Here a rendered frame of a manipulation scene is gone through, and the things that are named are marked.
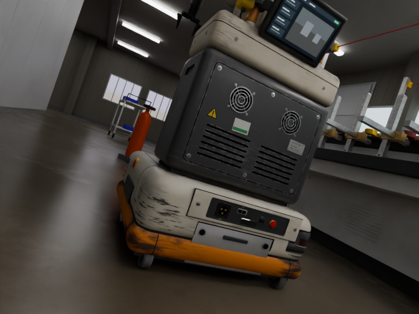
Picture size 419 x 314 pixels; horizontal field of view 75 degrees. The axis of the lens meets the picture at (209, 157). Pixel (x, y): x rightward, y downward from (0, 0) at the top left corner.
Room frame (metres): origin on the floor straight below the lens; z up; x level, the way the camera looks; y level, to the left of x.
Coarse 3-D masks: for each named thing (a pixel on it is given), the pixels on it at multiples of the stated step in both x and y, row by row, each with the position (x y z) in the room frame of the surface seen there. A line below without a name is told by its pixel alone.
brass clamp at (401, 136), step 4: (396, 132) 1.61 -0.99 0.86; (400, 132) 1.58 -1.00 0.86; (380, 136) 1.69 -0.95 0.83; (384, 136) 1.66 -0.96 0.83; (396, 136) 1.60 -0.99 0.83; (400, 136) 1.58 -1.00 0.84; (404, 136) 1.59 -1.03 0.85; (392, 140) 1.63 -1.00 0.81; (396, 140) 1.61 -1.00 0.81; (400, 140) 1.58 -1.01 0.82; (404, 140) 1.59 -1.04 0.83
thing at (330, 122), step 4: (328, 120) 1.73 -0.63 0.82; (332, 120) 1.74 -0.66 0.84; (328, 124) 1.75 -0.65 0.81; (332, 124) 1.75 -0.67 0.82; (336, 124) 1.76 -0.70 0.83; (336, 128) 1.79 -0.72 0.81; (340, 128) 1.78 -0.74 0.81; (344, 128) 1.79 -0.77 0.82; (348, 128) 1.80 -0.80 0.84; (344, 132) 1.81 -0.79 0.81; (348, 132) 1.80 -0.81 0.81; (352, 132) 1.82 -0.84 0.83; (352, 136) 1.85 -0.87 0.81; (356, 136) 1.84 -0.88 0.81; (368, 140) 1.88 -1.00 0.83; (368, 144) 1.90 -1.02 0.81
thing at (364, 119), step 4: (360, 116) 1.52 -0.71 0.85; (364, 116) 1.50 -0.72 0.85; (360, 120) 1.51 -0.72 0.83; (364, 120) 1.50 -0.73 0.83; (368, 120) 1.51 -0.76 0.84; (372, 120) 1.52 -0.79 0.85; (368, 124) 1.52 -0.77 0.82; (372, 124) 1.53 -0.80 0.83; (376, 124) 1.54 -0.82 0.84; (376, 128) 1.55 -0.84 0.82; (380, 128) 1.56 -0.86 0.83; (384, 128) 1.57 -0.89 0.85; (380, 132) 1.59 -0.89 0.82; (384, 132) 1.57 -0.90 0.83; (388, 132) 1.59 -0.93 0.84; (392, 132) 1.60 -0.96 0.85; (388, 136) 1.62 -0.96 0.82; (392, 136) 1.60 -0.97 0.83; (408, 140) 1.66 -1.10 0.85; (404, 144) 1.66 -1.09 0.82; (408, 144) 1.66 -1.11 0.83
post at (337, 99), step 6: (336, 96) 2.13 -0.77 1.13; (336, 102) 2.11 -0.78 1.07; (330, 108) 2.14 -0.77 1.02; (336, 108) 2.11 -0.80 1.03; (330, 114) 2.12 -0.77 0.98; (324, 126) 2.13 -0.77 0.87; (330, 126) 2.12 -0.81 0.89; (324, 138) 2.11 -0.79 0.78; (318, 144) 2.13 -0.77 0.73; (324, 144) 2.12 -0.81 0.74
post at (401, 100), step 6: (402, 96) 1.65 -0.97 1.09; (396, 102) 1.67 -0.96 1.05; (402, 102) 1.65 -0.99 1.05; (396, 108) 1.66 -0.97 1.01; (402, 108) 1.66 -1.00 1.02; (396, 114) 1.65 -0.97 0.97; (390, 120) 1.67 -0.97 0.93; (396, 120) 1.65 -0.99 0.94; (390, 126) 1.66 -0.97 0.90; (396, 126) 1.66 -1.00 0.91; (384, 144) 1.66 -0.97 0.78; (378, 150) 1.68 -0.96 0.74; (384, 150) 1.65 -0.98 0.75
